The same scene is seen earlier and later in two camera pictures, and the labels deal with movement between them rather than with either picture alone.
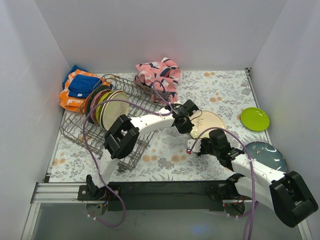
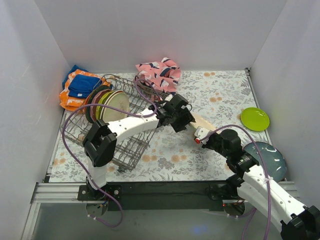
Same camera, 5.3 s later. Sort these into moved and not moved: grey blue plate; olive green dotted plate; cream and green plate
Moved: cream and green plate
Not moved: grey blue plate; olive green dotted plate
